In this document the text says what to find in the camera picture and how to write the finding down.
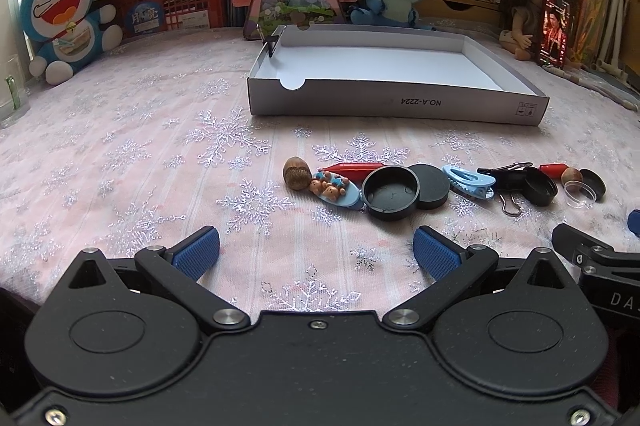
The long red crayon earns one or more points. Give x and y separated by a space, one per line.
355 172

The Doraemon plush toy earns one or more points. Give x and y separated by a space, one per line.
70 34

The small black lid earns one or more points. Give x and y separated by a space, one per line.
595 183

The smartphone with lit screen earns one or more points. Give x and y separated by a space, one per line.
554 28

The black binder clip on box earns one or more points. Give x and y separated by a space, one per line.
270 38

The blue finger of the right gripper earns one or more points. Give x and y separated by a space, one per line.
566 240
633 222

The brown walnut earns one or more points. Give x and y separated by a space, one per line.
571 174
296 174

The light blue hair clip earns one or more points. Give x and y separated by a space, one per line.
469 183

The large black round lid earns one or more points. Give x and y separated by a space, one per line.
434 186

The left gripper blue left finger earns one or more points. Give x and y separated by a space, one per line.
197 253

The black binder clip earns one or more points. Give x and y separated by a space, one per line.
509 180
270 38

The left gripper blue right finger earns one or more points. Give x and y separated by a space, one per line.
434 253

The white pipe rack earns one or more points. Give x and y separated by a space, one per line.
619 50

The blue clip with bears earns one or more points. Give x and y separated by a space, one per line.
336 190

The red plastic crate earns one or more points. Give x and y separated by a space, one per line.
137 17

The wooden drawer organiser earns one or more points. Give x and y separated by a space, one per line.
479 12

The short red crayon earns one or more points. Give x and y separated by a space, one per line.
554 171

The white cardboard box tray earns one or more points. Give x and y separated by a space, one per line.
366 71

